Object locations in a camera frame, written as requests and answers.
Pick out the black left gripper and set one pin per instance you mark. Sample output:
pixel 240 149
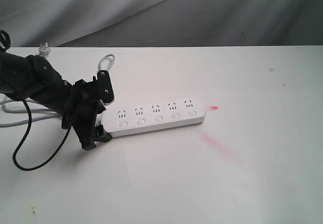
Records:
pixel 80 112

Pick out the white five-outlet power strip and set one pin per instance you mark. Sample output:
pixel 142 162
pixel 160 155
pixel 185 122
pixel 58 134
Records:
pixel 125 120

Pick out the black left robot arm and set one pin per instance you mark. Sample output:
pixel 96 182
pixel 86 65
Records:
pixel 33 77

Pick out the grey backdrop cloth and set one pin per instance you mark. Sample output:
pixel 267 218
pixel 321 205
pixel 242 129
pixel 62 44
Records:
pixel 162 23

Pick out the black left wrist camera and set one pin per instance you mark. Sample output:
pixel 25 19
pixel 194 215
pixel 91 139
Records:
pixel 104 87

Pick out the grey wall plug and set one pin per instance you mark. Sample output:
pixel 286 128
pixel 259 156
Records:
pixel 44 50

